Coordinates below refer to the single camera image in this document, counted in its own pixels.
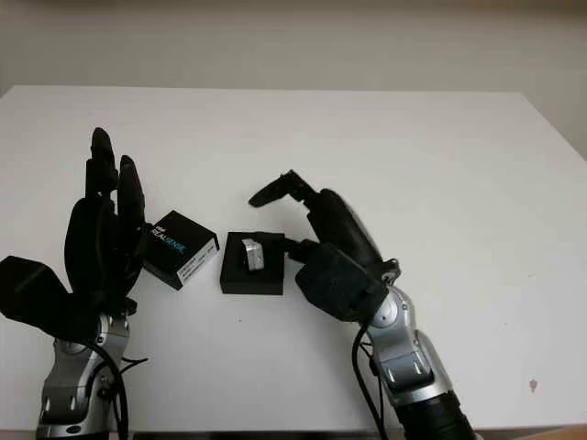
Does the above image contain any small silver depth camera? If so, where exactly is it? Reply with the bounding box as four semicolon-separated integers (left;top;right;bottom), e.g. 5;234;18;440
240;236;267;272

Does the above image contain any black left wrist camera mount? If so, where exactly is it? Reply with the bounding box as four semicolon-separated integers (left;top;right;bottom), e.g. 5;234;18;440
0;256;105;345

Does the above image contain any black camera box base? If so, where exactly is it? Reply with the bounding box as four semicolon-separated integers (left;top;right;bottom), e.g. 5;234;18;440
219;231;288;295

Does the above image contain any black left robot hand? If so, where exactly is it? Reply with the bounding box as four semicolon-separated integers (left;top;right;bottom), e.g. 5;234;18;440
62;126;150;317

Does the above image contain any black RealSense box lid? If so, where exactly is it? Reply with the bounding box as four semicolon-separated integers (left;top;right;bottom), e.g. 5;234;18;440
141;209;221;291

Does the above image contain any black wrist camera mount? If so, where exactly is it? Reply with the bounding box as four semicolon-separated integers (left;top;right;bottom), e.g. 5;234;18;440
0;256;105;345
294;242;389;322

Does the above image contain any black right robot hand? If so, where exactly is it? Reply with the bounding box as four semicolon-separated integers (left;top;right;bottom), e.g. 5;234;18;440
247;169;399;281

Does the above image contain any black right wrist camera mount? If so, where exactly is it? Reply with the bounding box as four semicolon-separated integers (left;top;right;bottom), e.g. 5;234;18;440
294;242;389;322

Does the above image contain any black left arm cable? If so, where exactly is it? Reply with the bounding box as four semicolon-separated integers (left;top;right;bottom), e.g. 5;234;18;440
91;341;150;440

